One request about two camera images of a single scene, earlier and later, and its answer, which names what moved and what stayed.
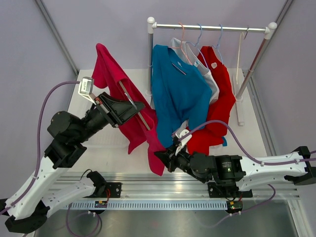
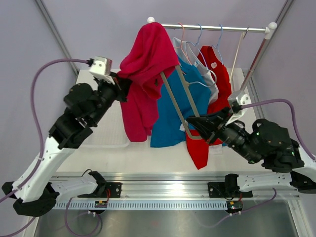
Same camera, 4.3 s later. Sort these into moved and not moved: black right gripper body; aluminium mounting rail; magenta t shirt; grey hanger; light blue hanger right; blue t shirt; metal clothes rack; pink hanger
Moved: grey hanger; black right gripper body; magenta t shirt
Not moved: aluminium mounting rail; pink hanger; blue t shirt; metal clothes rack; light blue hanger right
